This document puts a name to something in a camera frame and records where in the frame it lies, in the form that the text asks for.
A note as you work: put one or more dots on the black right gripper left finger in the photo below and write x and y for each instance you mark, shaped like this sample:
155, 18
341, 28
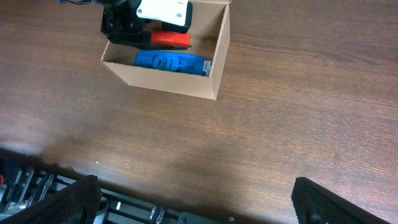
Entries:
78, 203

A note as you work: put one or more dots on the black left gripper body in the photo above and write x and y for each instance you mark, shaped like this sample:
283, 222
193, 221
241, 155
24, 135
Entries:
120, 22

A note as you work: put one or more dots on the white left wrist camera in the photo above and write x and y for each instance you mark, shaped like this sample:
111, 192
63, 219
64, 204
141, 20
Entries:
175, 15

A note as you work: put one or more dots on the blue plastic battery holder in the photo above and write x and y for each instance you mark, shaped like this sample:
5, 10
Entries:
171, 62

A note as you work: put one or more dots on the small white staples box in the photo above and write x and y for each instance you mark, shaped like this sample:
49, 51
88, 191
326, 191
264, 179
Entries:
207, 67

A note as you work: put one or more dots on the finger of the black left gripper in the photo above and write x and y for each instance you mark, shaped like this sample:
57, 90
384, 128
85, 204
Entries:
146, 43

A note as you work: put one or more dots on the cardboard box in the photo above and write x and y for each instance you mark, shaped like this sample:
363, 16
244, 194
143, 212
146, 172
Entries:
210, 38

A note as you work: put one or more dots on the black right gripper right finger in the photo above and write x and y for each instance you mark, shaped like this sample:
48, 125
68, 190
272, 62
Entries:
315, 204

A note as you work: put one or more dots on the orange stapler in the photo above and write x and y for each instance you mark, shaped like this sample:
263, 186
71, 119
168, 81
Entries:
170, 39

